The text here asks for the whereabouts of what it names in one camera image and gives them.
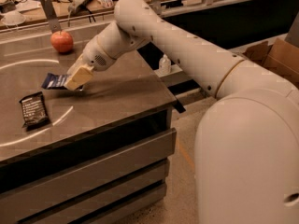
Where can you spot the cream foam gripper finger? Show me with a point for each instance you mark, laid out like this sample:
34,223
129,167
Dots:
75,67
78,76

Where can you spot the blue rxbar blueberry wrapper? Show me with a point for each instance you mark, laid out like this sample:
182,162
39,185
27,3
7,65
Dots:
54,82

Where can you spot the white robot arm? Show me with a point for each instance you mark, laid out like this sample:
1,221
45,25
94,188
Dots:
246,145

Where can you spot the black rxbar chocolate wrapper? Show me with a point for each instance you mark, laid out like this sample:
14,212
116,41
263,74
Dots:
34,111

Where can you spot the red apple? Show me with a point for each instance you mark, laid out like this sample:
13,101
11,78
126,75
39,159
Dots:
62,41

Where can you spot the white power strip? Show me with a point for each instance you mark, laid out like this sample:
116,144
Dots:
75,5

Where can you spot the small snack packet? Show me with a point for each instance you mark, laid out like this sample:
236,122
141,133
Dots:
106,3

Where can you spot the white bowl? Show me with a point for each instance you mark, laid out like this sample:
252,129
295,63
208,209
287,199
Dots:
13,18

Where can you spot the grey drawer cabinet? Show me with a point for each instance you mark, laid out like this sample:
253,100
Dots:
83,167

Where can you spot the left clear sanitizer bottle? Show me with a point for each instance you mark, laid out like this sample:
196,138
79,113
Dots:
165,65

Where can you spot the cardboard box with logo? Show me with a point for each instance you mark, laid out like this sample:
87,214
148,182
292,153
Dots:
281,57

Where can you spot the grey metal bracket post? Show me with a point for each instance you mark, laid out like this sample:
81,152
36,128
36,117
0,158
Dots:
50,15

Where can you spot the metal railing frame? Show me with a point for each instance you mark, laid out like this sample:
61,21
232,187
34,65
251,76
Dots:
197,15

